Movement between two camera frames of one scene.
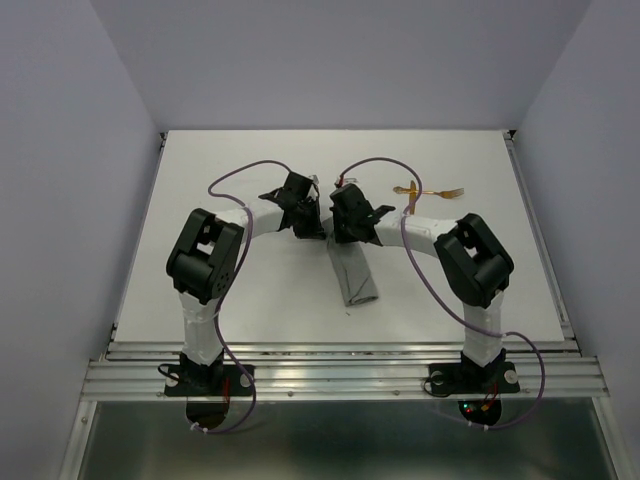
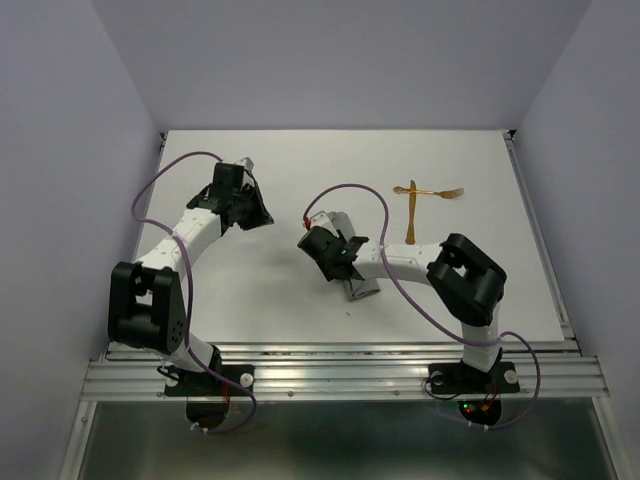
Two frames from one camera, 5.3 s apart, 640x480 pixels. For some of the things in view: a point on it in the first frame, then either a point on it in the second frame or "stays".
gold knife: x=412 y=198 stays
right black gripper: x=339 y=235 → x=341 y=238
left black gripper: x=314 y=231 → x=262 y=217
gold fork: x=448 y=193 stays
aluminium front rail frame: x=347 y=371 stays
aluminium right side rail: x=513 y=148 stays
